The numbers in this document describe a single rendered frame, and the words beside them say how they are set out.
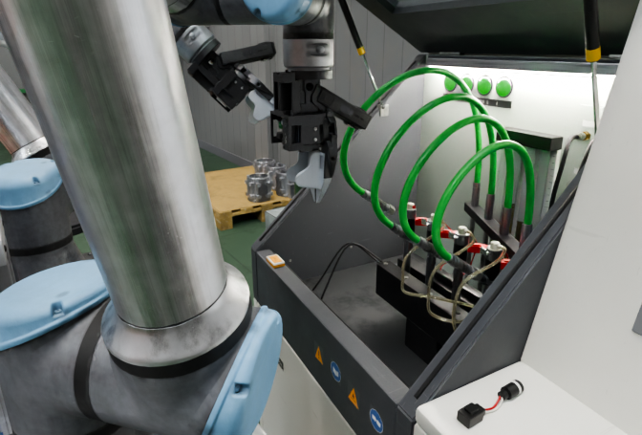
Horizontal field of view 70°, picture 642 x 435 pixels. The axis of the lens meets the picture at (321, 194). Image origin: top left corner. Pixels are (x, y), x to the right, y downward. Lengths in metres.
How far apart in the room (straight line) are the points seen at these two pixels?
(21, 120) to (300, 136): 0.59
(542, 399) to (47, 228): 0.85
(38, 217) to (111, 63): 0.68
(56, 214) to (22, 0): 0.70
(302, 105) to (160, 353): 0.45
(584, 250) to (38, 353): 0.70
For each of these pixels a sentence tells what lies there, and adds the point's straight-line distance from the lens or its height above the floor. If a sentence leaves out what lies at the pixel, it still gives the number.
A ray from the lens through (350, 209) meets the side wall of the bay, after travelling 1.33.
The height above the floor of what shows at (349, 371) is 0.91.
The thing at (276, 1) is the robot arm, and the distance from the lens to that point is 0.56.
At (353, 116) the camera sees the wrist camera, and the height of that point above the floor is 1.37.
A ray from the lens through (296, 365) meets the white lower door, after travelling 1.14.
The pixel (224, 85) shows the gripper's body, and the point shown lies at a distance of 0.92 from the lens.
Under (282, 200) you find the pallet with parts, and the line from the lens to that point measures 4.09.
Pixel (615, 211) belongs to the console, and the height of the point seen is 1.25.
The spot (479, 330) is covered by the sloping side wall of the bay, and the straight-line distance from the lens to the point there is 0.76.
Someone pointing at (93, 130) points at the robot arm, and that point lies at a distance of 0.27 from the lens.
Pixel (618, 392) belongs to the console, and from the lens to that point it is 0.79.
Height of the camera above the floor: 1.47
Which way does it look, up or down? 18 degrees down
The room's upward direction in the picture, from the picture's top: straight up
